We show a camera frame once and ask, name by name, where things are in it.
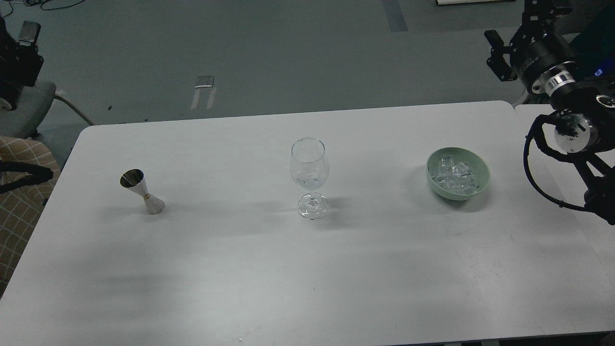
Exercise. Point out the green bowl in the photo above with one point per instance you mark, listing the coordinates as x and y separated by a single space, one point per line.
478 165

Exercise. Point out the adjacent white table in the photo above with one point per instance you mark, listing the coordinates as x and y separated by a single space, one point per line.
561 181

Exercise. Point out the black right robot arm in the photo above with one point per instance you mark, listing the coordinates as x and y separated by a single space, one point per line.
581 124

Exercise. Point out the grey chair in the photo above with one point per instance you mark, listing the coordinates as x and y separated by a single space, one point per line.
23 112

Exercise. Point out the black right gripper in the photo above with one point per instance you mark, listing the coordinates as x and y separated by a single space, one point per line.
534 49

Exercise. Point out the steel double jigger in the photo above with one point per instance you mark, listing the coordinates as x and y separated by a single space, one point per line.
134 180

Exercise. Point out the checked beige cloth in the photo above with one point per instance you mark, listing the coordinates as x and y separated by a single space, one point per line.
20 209

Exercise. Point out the clear wine glass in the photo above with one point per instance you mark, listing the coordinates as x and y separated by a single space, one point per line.
309 169

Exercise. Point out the clear ice cubes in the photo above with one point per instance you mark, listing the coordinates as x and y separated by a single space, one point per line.
456 177

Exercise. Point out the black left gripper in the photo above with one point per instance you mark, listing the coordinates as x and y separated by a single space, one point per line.
20 61

